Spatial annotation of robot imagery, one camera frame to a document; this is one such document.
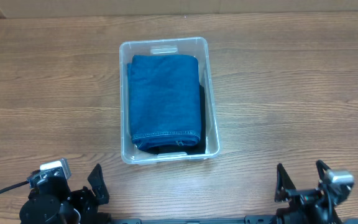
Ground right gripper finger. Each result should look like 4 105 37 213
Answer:
316 160 331 185
274 163 296 202

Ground small black garment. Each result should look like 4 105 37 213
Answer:
147 85 206 156

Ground blue denim jeans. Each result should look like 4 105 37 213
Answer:
127 55 203 152

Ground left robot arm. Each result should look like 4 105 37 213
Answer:
19 159 113 224

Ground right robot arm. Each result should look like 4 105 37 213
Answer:
270 160 355 224

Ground clear plastic storage container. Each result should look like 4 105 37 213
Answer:
119 37 221 165

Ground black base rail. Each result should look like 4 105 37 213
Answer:
106 215 282 224

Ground left black cable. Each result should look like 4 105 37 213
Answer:
0 180 30 207

